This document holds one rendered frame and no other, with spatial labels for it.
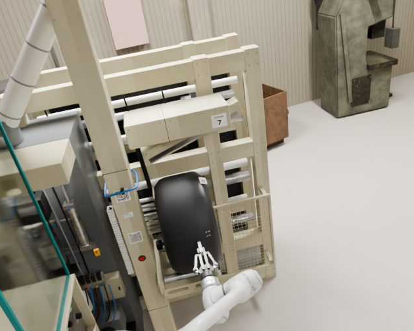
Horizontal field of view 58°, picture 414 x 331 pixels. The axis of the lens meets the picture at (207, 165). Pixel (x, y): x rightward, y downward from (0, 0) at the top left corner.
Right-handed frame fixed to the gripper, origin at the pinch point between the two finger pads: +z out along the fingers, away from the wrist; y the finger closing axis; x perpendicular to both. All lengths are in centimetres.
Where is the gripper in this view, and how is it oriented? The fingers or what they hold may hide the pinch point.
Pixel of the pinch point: (200, 248)
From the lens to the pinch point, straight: 197.6
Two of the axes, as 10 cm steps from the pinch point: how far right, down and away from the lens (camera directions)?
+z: -2.2, -5.9, 7.8
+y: -9.7, 2.2, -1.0
